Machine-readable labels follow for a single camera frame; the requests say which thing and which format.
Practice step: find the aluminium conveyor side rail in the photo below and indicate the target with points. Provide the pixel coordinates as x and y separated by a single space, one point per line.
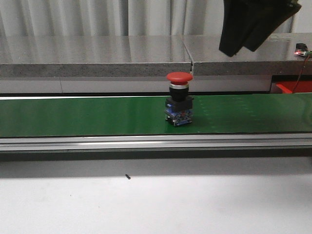
157 142

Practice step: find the red mushroom push button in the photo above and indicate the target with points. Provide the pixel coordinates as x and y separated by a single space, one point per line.
179 106

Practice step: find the grey stone countertop slab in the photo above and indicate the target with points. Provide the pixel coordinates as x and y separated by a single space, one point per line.
274 57
92 56

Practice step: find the grey pleated curtain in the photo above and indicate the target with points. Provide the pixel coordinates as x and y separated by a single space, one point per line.
110 17

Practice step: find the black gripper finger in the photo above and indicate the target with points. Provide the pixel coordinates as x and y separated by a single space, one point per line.
272 15
241 26

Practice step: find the grey stone countertop slab left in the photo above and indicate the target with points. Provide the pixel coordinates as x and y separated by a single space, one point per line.
92 56

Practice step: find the grey stone countertop slab right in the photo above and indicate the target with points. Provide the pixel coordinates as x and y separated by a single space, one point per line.
274 57

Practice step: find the green conveyor belt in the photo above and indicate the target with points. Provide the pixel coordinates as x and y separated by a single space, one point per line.
112 116

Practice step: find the small sensor circuit board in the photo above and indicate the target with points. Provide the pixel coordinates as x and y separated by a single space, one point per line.
301 49

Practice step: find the red plastic bin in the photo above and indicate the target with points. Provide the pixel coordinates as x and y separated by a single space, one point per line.
289 87

